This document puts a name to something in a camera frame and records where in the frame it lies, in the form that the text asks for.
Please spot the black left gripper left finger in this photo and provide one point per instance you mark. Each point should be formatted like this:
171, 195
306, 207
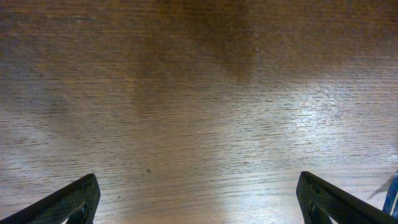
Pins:
74, 203

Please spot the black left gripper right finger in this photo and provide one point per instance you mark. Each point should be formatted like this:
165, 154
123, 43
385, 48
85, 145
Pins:
322, 202

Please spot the yellow wipes bag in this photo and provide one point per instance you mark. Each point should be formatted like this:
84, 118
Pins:
390, 203

